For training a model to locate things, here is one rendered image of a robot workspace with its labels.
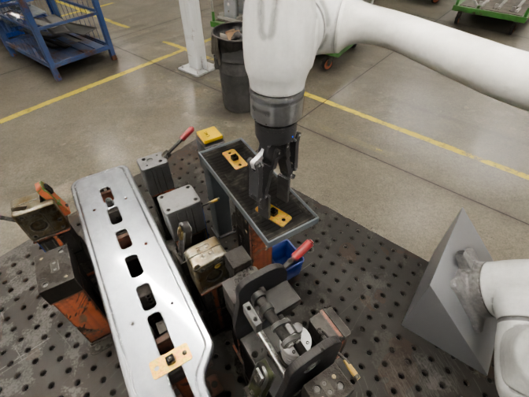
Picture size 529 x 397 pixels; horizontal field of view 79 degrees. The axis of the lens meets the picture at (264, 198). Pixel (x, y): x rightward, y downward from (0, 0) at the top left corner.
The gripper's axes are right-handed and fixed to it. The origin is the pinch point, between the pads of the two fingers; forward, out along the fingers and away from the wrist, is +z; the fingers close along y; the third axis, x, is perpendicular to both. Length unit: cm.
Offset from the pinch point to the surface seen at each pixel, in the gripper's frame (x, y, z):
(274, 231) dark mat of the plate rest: 3.4, 4.0, 5.3
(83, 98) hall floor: -323, -79, 121
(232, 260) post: -1.7, 12.5, 11.5
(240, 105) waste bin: -173, -165, 111
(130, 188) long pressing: -51, 10, 21
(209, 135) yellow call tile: -34.7, -12.2, 5.3
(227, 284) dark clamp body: 0.9, 16.8, 13.6
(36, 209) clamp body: -58, 34, 16
